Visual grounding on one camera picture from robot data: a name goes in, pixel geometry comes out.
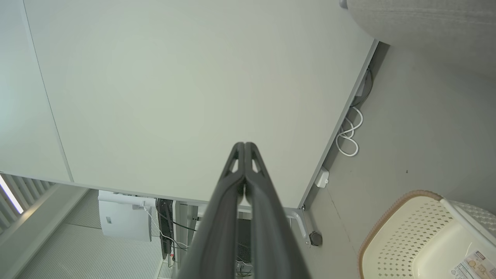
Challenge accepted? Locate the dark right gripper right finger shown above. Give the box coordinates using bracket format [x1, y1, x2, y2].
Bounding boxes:
[245, 142, 311, 279]

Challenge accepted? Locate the printed basket sticker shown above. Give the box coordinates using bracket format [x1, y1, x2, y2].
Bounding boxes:
[449, 250, 496, 279]

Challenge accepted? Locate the cream perforated laundry basket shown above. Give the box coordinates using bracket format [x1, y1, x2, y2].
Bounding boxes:
[357, 190, 496, 279]

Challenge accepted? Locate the large white partition panel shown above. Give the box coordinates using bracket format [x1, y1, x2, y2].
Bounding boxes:
[0, 0, 379, 210]

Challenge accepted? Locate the white box appliance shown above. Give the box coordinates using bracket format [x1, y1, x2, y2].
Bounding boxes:
[98, 190, 156, 242]

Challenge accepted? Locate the grey partition foot with caster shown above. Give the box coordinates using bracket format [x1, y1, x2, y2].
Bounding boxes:
[285, 207, 312, 246]

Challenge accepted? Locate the white power adapter box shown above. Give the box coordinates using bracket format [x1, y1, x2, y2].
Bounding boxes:
[315, 166, 330, 189]

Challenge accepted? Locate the grey fabric sofa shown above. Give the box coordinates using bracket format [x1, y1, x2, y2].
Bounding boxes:
[341, 0, 496, 82]

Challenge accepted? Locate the white coiled floor cable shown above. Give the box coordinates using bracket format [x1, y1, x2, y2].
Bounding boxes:
[335, 105, 364, 157]

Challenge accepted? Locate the black upright device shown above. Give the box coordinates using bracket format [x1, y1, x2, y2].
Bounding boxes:
[156, 198, 175, 260]

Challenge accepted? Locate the white light strip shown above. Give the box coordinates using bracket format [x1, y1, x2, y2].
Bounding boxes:
[0, 174, 24, 214]

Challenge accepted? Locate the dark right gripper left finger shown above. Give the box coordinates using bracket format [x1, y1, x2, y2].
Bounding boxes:
[176, 142, 246, 279]

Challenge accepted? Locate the thin white appliance cable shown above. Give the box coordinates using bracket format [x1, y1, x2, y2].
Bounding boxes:
[143, 205, 190, 249]

